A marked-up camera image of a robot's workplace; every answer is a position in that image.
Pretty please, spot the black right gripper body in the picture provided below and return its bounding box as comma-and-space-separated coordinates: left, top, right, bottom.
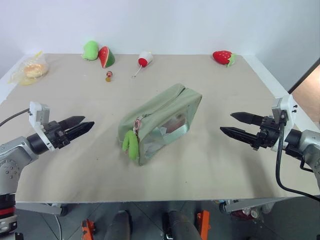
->
251, 115, 281, 152

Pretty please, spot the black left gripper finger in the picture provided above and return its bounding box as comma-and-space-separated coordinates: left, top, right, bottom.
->
58, 115, 86, 131
64, 121, 95, 143

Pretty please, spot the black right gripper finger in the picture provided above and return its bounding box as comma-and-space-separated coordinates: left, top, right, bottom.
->
219, 126, 259, 146
230, 112, 265, 127

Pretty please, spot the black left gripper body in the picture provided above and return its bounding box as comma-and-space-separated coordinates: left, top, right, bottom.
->
43, 120, 71, 150

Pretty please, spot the green zipper pouch bag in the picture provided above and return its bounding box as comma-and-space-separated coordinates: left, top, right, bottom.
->
117, 83, 203, 167

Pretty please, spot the green plush zipper charm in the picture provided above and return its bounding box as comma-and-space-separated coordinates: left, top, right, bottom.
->
122, 130, 140, 160

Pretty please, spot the red strawberry toy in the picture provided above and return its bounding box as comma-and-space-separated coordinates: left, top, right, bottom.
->
212, 50, 238, 68

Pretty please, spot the bread in plastic bag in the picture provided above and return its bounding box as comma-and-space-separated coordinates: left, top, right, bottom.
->
6, 51, 50, 86

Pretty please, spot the watermelon slice toy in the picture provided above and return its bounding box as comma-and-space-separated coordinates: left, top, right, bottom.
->
97, 45, 116, 69

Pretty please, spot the green plush toy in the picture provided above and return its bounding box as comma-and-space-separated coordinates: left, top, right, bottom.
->
81, 40, 100, 61

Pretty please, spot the orange right clamp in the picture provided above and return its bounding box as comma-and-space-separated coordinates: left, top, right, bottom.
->
196, 210, 211, 240

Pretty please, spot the orange clamp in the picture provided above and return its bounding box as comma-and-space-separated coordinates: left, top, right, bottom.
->
196, 210, 211, 240
80, 218, 97, 240

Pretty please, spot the red and white cup toy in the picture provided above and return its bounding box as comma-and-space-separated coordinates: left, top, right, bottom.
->
131, 51, 154, 79

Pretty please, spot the orange left clamp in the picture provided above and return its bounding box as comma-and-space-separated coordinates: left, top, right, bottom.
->
80, 218, 97, 240

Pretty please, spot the dark rounded left shape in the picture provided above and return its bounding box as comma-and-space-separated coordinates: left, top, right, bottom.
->
103, 210, 133, 240

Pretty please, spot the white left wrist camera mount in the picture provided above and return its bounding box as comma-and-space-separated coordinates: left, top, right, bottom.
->
28, 101, 55, 152

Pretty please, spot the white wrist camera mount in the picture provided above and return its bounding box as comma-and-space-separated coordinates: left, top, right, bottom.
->
28, 101, 55, 152
270, 93, 298, 153

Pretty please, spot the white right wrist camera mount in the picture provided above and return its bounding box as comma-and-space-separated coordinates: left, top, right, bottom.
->
270, 93, 298, 153

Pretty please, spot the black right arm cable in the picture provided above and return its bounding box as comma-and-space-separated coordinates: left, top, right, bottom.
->
275, 109, 320, 201

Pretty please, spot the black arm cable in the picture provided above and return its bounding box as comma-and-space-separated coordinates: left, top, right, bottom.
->
0, 108, 31, 127
275, 109, 320, 201

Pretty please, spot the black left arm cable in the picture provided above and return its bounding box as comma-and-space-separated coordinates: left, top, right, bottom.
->
0, 108, 31, 127

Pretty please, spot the grey right table bracket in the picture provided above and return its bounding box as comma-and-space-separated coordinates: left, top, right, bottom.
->
219, 196, 305, 214

